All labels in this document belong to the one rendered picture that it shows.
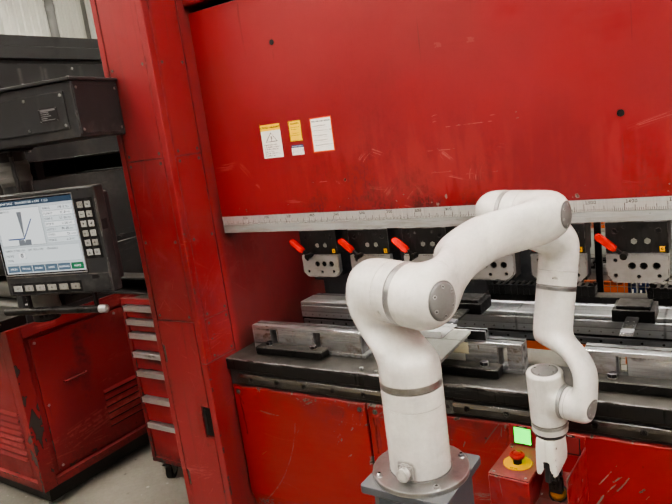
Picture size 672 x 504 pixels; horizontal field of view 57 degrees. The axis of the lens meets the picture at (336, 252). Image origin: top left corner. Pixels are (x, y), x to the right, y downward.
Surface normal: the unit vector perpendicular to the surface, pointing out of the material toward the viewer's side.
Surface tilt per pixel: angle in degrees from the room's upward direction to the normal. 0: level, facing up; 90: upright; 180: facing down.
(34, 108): 90
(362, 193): 90
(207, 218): 90
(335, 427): 90
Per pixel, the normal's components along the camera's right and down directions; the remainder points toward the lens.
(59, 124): -0.30, 0.23
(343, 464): -0.52, 0.24
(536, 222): -0.04, 0.22
